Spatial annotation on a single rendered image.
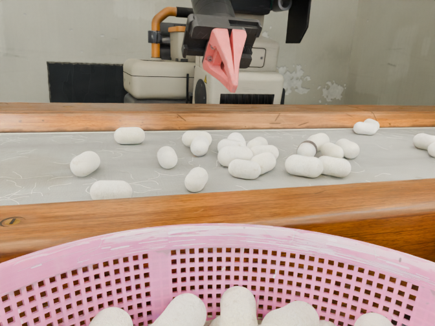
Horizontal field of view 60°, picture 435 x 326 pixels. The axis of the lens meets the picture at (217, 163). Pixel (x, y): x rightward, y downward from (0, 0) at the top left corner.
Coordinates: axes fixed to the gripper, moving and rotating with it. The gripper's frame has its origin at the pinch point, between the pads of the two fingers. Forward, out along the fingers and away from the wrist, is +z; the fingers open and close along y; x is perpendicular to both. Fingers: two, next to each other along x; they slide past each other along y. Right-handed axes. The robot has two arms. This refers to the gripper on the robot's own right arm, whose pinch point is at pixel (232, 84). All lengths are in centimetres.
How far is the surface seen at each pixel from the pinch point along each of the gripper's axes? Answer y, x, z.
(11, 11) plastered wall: -60, 111, -155
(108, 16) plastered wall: -11, 112, -159
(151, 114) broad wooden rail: -9.1, 10.0, -3.2
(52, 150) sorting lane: -21.6, 4.5, 6.7
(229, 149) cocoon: -3.8, -3.1, 12.1
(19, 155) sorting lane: -24.5, 3.4, 8.1
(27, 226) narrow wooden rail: -20.0, -13.5, 23.7
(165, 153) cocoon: -10.3, -2.6, 12.2
